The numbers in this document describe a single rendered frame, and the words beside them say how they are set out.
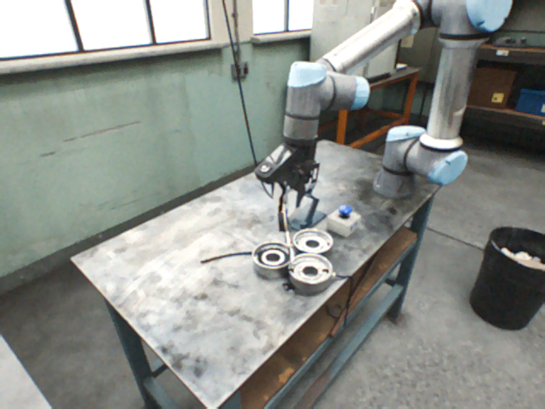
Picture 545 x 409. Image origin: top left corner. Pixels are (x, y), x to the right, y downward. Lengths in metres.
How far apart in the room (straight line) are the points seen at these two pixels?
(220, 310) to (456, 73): 0.83
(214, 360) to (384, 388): 1.07
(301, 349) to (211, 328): 0.35
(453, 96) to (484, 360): 1.27
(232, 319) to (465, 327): 1.46
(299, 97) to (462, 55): 0.46
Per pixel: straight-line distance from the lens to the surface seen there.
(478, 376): 1.86
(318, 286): 0.81
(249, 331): 0.75
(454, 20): 1.01
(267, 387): 0.97
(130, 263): 0.97
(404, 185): 1.24
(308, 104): 0.74
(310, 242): 0.94
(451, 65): 1.03
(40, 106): 2.12
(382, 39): 0.99
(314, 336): 1.06
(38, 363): 1.97
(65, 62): 2.04
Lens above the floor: 1.39
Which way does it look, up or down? 32 degrees down
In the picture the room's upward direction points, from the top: straight up
